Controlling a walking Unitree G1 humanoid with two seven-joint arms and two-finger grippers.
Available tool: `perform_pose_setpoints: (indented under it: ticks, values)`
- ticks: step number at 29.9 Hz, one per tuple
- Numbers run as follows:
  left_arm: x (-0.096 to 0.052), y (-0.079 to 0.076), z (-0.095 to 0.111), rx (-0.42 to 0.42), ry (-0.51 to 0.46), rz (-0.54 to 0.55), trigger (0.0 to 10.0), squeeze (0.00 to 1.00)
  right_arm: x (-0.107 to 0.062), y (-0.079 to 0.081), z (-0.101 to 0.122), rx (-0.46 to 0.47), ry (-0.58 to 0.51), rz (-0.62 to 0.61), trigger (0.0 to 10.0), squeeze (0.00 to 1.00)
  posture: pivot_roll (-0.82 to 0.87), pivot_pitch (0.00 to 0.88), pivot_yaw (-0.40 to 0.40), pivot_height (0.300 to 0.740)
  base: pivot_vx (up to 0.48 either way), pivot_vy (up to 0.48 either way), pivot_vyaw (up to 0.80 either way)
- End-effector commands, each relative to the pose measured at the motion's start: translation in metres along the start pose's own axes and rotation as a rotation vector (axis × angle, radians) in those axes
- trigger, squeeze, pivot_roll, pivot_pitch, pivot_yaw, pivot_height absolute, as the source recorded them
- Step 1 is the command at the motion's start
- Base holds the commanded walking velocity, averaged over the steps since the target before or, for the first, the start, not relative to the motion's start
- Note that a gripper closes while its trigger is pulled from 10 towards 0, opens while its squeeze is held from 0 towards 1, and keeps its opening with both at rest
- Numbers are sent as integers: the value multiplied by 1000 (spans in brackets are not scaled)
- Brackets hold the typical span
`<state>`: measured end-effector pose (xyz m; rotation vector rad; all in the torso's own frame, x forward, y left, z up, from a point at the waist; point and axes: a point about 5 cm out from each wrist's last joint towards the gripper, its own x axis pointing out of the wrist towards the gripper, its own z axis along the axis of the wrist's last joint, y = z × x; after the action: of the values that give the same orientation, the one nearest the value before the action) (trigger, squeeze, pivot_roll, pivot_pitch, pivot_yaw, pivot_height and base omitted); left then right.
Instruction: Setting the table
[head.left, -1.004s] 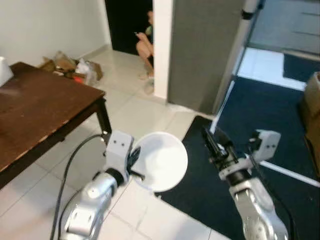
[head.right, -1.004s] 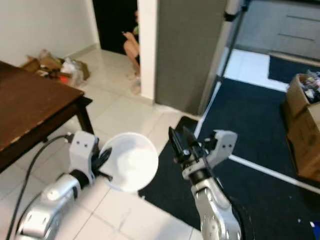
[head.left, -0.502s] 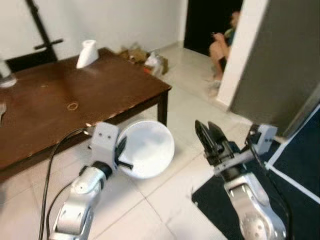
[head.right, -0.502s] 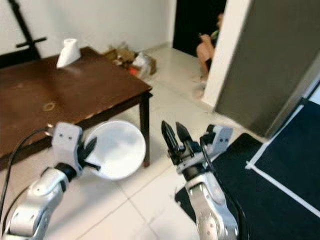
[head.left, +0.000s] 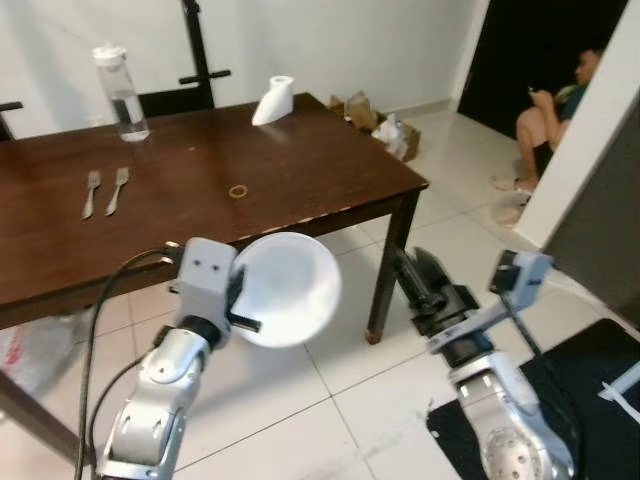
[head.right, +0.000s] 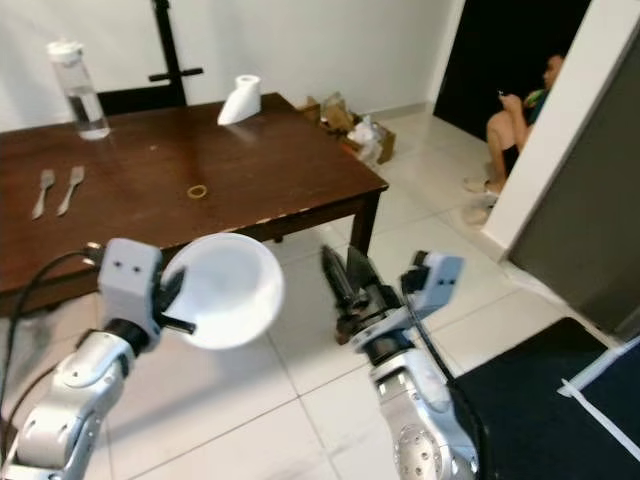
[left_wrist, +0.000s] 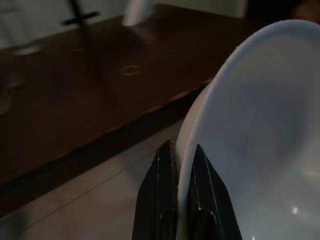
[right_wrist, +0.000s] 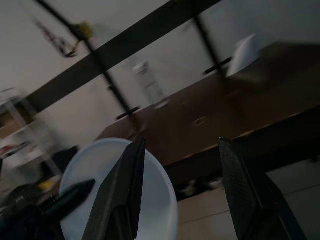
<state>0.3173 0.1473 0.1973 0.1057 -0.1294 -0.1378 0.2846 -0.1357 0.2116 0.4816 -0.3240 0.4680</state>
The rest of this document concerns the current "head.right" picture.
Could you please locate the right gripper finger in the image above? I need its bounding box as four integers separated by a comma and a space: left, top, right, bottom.
320, 245, 357, 307
344, 246, 380, 296

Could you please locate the white ceramic bowl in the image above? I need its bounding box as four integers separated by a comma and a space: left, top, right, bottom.
162, 233, 286, 351

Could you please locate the dark brown wooden table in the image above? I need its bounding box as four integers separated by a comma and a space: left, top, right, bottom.
0, 93, 390, 346

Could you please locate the white plastic bag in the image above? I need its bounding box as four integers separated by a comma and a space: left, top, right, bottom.
345, 115, 383, 151

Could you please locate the silver metal fork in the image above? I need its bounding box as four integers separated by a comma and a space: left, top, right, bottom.
57, 166, 85, 217
32, 169, 56, 220

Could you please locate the brown cardboard box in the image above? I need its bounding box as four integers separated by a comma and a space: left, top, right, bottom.
295, 90, 396, 166

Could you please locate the black floor mat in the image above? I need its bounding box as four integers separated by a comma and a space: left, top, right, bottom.
445, 318, 640, 480

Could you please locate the white paper towel roll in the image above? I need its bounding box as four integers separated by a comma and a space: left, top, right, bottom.
217, 74, 263, 126

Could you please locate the seated person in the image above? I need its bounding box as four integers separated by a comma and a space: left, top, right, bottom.
463, 53, 566, 226

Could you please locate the clear plastic water bottle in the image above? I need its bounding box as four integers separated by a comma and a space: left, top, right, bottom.
46, 40, 112, 141

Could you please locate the grey door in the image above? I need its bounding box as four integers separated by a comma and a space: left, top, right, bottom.
508, 95, 640, 336

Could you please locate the black metal stand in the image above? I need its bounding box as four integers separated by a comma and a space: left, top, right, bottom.
100, 0, 204, 114

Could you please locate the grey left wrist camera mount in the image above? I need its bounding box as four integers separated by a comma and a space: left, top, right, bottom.
98, 238, 166, 338

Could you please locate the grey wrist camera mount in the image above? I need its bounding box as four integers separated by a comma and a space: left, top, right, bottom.
98, 238, 166, 338
360, 250, 466, 351

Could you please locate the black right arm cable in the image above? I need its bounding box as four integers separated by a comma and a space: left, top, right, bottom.
412, 288, 486, 451

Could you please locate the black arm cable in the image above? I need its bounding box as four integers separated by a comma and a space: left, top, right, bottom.
0, 250, 106, 401
412, 288, 486, 451

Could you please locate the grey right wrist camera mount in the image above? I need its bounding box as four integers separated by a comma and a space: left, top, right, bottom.
360, 250, 466, 351

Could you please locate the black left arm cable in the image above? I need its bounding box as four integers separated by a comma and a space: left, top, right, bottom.
0, 250, 106, 401

